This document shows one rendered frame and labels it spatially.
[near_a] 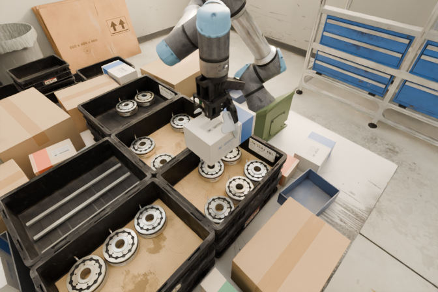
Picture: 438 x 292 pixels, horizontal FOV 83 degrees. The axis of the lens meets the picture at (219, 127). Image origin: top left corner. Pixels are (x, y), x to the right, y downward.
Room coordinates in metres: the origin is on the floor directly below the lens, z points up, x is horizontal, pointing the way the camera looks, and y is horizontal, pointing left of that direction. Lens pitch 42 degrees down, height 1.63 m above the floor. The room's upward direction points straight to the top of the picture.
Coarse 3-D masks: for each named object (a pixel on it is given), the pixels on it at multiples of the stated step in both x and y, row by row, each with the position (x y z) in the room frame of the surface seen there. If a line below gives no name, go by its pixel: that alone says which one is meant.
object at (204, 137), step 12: (240, 108) 0.64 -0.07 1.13; (192, 120) 0.58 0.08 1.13; (204, 120) 0.58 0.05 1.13; (216, 120) 0.58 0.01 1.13; (240, 120) 0.58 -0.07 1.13; (252, 120) 0.60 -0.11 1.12; (192, 132) 0.52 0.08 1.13; (204, 132) 0.52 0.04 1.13; (216, 132) 0.52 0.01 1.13; (240, 132) 0.56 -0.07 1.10; (252, 132) 0.61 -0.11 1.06; (192, 144) 0.53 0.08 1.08; (204, 144) 0.49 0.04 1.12; (216, 144) 0.49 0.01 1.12; (228, 144) 0.52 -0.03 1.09; (204, 156) 0.49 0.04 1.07; (216, 156) 0.49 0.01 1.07
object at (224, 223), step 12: (264, 144) 0.68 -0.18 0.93; (180, 156) 0.61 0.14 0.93; (168, 168) 0.55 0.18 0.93; (276, 168) 0.55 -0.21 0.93; (264, 180) 0.50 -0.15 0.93; (252, 192) 0.45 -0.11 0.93; (192, 204) 0.41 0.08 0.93; (240, 204) 0.41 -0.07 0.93; (228, 216) 0.37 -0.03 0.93; (216, 228) 0.33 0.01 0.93
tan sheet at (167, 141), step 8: (160, 128) 0.87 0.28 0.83; (168, 128) 0.87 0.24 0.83; (152, 136) 0.82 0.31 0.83; (160, 136) 0.82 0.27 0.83; (168, 136) 0.82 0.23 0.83; (176, 136) 0.82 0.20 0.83; (160, 144) 0.77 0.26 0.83; (168, 144) 0.77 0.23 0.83; (176, 144) 0.77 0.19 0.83; (184, 144) 0.77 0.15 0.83; (160, 152) 0.72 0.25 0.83; (168, 152) 0.72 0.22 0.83; (176, 152) 0.72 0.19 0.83; (144, 160) 0.67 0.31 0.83
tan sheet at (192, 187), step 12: (252, 156) 0.70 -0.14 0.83; (228, 168) 0.63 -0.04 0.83; (240, 168) 0.63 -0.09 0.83; (192, 180) 0.57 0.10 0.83; (228, 180) 0.57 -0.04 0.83; (180, 192) 0.52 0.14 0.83; (192, 192) 0.52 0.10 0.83; (204, 192) 0.52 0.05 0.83; (216, 192) 0.52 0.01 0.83; (204, 204) 0.47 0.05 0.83
